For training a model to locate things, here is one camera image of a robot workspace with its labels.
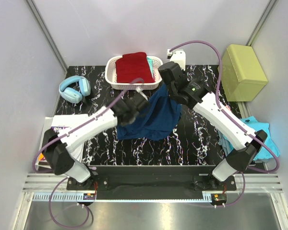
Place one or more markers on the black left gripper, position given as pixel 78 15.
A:
pixel 139 103

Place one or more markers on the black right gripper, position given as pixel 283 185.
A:
pixel 183 73

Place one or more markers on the navy blue t shirt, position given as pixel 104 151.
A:
pixel 155 122

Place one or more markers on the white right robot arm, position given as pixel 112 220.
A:
pixel 197 96

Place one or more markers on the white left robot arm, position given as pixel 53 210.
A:
pixel 115 114

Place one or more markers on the folded red t shirt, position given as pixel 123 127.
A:
pixel 132 66

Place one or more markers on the white plastic basket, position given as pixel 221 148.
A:
pixel 111 76

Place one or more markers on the folded teal t shirt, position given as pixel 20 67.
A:
pixel 151 67

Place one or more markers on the yellow-green box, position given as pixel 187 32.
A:
pixel 242 75

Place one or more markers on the grey-blue t shirt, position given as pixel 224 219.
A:
pixel 225 144

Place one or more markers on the light blue headphones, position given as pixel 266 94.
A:
pixel 71 95

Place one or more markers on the Roald Dahl book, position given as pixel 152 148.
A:
pixel 54 149

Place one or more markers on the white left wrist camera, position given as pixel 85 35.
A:
pixel 139 90

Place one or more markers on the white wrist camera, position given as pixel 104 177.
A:
pixel 177 56
pixel 139 90

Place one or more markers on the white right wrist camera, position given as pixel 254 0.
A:
pixel 177 56

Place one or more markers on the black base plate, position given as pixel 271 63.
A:
pixel 195 176

